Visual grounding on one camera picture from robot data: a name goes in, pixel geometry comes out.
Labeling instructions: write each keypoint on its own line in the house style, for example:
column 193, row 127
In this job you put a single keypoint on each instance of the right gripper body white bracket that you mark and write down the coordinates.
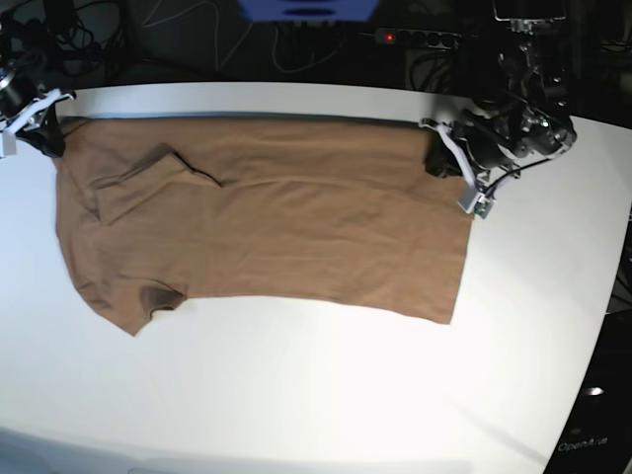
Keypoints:
column 19, row 108

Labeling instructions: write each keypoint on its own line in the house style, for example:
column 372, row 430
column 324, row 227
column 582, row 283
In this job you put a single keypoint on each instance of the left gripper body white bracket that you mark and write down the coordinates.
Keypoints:
column 482, row 145

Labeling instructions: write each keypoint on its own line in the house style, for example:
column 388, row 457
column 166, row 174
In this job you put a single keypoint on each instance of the brown T-shirt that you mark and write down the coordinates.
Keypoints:
column 153, row 212

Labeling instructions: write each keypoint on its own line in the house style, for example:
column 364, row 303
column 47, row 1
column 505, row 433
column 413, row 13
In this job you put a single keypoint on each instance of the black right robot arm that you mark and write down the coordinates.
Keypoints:
column 32, row 52

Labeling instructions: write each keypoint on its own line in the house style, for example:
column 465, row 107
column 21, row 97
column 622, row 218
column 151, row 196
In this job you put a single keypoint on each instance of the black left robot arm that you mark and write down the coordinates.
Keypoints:
column 513, row 58

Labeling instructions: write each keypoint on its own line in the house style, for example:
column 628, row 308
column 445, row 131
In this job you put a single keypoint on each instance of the black power strip red light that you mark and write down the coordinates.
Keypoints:
column 417, row 39

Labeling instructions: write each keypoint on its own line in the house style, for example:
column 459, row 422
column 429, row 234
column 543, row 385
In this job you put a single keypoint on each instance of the blue box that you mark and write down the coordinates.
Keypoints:
column 308, row 10

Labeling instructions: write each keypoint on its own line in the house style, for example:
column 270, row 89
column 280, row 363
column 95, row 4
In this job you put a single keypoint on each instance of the black OpenArm base plate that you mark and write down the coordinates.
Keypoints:
column 597, row 435

